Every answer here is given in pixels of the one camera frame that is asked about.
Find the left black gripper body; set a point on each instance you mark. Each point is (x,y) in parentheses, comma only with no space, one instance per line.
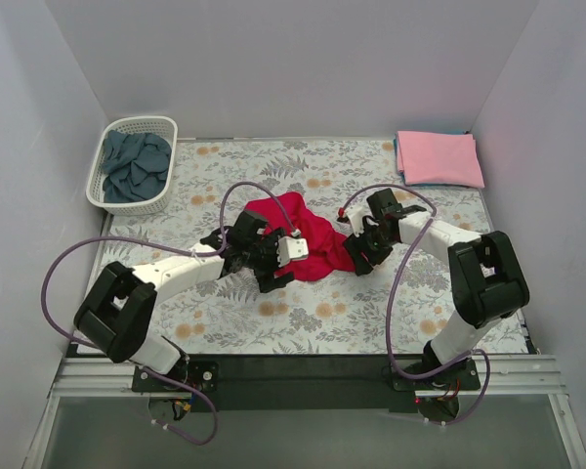
(272,259)

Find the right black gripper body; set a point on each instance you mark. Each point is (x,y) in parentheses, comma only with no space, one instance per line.
(359,248)

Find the red t shirt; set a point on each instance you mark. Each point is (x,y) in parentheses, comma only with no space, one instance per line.
(326,251)

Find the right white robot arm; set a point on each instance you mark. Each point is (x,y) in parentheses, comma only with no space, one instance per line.
(486,280)

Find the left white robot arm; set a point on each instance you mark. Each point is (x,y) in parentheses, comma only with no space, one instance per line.
(116,313)

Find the floral patterned table mat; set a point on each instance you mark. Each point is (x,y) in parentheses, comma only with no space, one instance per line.
(340,314)

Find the folded pink t shirt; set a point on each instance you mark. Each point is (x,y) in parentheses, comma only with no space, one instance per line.
(439,156)

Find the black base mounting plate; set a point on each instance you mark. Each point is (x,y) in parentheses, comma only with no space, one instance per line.
(299,382)

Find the white plastic laundry basket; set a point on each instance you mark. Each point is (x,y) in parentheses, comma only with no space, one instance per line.
(162,126)

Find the dark blue-grey t shirt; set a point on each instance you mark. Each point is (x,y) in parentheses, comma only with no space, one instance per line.
(135,166)

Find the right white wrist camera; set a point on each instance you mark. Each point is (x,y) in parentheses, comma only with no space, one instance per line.
(356,217)

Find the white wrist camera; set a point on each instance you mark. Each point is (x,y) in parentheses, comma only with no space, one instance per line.
(291,249)
(356,217)

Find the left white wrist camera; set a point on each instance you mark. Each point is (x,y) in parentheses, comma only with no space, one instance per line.
(291,249)

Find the aluminium frame rail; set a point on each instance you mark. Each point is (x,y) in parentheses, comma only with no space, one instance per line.
(510,375)

